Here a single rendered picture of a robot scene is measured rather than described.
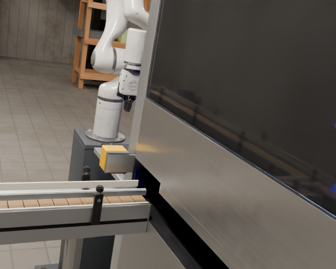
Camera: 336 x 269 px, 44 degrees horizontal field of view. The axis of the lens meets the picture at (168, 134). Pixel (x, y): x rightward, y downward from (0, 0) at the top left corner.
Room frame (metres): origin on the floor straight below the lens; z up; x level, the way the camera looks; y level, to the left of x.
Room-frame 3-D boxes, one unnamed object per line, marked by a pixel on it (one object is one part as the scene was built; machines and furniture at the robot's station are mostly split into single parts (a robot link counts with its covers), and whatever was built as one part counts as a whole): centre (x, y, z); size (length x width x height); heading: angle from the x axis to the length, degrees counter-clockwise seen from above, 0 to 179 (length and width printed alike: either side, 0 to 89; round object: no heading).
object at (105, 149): (1.26, 0.16, 1.00); 0.08 x 0.07 x 0.07; 28
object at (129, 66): (1.69, 0.19, 1.24); 0.09 x 0.08 x 0.03; 118
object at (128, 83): (1.69, 0.19, 1.18); 0.10 x 0.07 x 0.11; 118
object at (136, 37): (1.69, 0.18, 1.33); 0.09 x 0.08 x 0.13; 117
